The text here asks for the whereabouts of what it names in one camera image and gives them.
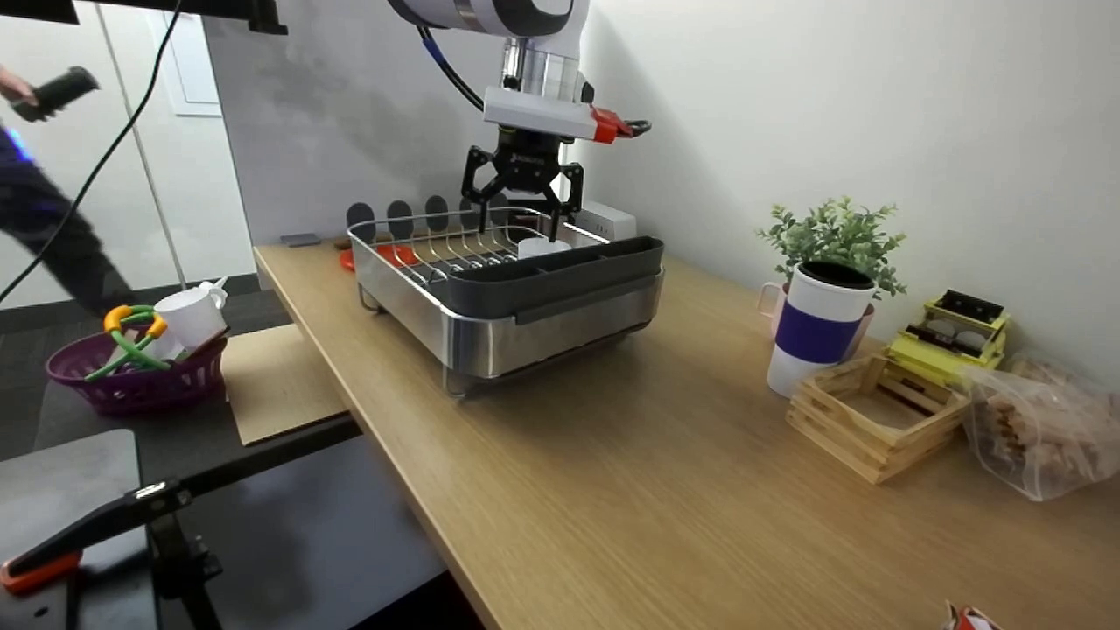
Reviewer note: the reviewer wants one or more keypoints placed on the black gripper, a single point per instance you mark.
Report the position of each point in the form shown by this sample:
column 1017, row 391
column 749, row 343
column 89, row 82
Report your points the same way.
column 523, row 161

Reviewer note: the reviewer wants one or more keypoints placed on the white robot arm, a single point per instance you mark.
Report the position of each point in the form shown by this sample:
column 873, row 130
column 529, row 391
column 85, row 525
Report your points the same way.
column 541, row 47

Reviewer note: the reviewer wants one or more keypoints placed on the steel and black dish rack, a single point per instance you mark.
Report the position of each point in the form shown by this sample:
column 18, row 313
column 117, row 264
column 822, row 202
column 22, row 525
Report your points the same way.
column 485, row 313

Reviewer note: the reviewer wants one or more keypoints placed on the white electronics box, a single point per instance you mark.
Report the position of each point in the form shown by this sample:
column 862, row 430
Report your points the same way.
column 606, row 221

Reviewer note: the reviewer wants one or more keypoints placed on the cardboard sheet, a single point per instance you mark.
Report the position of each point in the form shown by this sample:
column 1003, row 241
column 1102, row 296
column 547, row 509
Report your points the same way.
column 276, row 382

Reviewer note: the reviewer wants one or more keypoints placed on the white tumbler with blue sleeve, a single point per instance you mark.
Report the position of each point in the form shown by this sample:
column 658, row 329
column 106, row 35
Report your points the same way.
column 821, row 313

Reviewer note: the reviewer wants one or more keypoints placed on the green plant in pink pot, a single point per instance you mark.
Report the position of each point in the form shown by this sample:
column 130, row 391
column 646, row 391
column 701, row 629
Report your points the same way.
column 837, row 231

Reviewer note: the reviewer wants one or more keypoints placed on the white bottle in basket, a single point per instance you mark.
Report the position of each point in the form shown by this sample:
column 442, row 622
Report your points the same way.
column 190, row 317

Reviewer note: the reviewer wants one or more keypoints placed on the purple plastic basket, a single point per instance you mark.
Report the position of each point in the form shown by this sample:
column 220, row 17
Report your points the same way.
column 134, row 391

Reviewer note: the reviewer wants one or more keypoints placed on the wooden slat crate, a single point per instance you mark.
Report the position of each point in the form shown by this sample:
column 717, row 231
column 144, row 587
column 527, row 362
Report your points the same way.
column 877, row 418

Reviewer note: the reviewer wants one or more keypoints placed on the yellow toy truck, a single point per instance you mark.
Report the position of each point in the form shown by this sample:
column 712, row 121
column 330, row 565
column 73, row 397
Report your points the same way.
column 953, row 339

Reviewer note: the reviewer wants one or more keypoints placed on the person in dark clothes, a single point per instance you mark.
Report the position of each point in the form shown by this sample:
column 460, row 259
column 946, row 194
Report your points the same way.
column 35, row 215

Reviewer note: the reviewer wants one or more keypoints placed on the clear plastic snack bag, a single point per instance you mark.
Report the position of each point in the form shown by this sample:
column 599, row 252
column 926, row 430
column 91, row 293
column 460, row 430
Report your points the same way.
column 1039, row 430

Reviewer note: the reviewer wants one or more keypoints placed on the small red white toy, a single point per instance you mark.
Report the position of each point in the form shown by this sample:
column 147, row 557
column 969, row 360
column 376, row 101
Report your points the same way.
column 966, row 618

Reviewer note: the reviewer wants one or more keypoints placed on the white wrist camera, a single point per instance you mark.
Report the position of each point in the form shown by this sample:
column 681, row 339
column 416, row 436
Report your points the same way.
column 568, row 121

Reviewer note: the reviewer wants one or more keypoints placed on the black clamp with orange handle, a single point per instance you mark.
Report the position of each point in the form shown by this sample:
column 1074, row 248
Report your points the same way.
column 176, row 563

